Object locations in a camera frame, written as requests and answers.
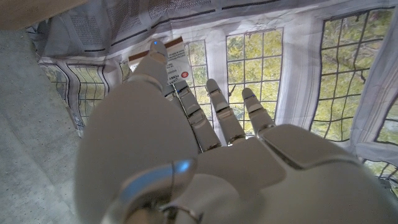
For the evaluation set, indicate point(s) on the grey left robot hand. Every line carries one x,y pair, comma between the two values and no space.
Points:
233,174

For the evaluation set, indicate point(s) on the small white card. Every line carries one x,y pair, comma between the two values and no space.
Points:
178,62

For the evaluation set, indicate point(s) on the printed window backdrop cloth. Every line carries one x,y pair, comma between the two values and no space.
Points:
311,62

